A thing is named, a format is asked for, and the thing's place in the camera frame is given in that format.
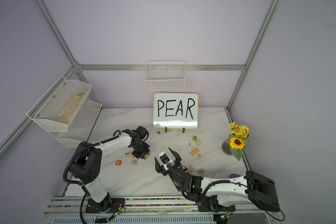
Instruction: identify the white PEAR whiteboard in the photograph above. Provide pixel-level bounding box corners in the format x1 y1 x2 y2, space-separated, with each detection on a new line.
153 92 199 130

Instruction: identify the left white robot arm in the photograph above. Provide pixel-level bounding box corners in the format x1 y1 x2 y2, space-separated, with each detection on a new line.
63 126 150 213

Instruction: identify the purple pink toy shovel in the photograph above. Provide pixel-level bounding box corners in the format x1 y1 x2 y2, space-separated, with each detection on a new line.
230 174 240 178

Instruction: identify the white mesh upper shelf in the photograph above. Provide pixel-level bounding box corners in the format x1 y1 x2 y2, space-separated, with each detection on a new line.
27 76 91 132

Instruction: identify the white wire wall basket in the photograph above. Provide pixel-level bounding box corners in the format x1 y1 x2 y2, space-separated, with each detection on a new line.
144 60 186 91

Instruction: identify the red letter block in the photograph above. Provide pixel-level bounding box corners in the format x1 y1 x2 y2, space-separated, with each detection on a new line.
115 160 122 166

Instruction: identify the wooden block letter X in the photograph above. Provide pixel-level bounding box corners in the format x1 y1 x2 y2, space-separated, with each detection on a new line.
198 169 205 176

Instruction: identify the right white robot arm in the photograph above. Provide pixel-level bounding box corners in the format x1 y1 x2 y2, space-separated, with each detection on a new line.
155 150 286 222

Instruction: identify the white mesh shelf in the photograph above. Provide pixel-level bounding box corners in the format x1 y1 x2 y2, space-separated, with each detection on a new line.
57 100 102 148
27 76 91 132

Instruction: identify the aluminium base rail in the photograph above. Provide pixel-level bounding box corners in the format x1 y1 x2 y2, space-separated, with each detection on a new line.
43 194 276 217

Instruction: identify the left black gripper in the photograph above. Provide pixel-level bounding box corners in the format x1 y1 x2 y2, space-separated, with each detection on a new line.
132 142 150 160

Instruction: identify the white mesh lower shelf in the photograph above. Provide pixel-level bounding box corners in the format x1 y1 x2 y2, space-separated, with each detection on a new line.
57 100 102 148

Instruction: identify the yellow flower bouquet pot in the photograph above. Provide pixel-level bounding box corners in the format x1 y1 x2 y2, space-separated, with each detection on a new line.
222 121 253 161

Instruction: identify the beige cloth in shelf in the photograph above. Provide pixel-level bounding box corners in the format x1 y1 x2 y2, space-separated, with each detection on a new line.
54 91 87 125

